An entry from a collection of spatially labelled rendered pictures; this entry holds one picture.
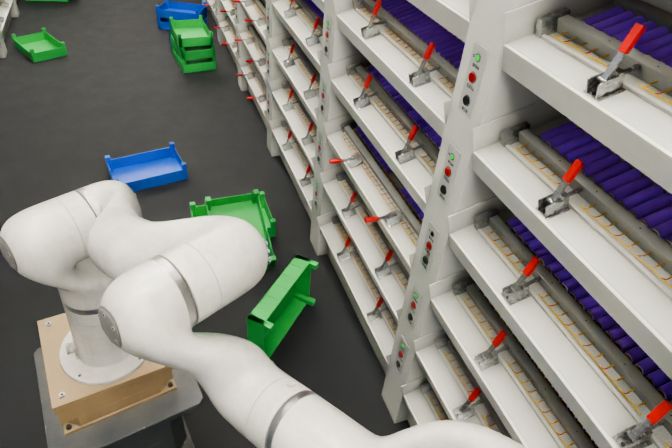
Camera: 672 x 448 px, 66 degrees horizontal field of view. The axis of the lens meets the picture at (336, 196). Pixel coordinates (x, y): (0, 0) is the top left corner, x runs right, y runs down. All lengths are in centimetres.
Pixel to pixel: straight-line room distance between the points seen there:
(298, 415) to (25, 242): 54
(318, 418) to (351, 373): 105
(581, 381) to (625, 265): 20
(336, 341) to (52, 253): 102
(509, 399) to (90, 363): 85
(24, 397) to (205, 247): 118
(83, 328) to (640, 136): 100
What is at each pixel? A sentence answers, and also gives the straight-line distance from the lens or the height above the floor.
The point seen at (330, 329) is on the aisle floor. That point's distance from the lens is 176.
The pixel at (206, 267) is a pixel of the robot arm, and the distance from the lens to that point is 65.
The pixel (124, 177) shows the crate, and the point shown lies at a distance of 244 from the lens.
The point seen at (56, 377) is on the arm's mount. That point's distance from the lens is 128.
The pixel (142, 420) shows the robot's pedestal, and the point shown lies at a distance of 131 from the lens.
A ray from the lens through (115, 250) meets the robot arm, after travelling 79.
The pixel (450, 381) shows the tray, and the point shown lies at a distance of 128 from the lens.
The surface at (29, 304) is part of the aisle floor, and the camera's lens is 200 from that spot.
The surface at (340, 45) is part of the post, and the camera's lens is 153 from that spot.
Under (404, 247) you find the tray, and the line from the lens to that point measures 127.
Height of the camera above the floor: 140
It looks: 38 degrees down
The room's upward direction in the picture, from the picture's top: 6 degrees clockwise
